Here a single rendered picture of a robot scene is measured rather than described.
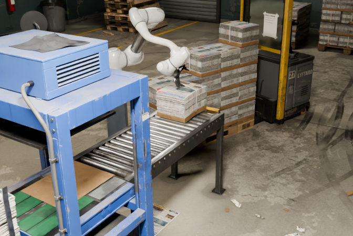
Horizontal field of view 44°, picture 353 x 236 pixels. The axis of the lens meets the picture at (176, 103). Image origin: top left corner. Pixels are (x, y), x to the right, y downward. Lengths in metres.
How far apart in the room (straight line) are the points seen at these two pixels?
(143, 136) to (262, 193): 1.98
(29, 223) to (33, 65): 0.92
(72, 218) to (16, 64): 0.79
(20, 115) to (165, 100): 1.75
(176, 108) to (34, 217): 1.54
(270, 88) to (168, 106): 2.34
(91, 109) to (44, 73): 0.27
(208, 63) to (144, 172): 2.31
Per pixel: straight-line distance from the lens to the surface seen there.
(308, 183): 4.48
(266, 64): 5.71
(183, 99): 3.53
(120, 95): 2.26
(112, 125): 4.34
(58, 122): 1.98
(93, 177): 2.93
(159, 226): 3.76
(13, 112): 2.19
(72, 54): 2.21
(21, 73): 2.25
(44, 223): 2.59
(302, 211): 4.07
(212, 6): 11.90
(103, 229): 2.79
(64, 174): 2.09
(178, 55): 3.38
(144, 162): 2.58
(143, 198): 2.71
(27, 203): 2.79
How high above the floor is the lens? 2.29
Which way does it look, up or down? 22 degrees down
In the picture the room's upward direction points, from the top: 1 degrees counter-clockwise
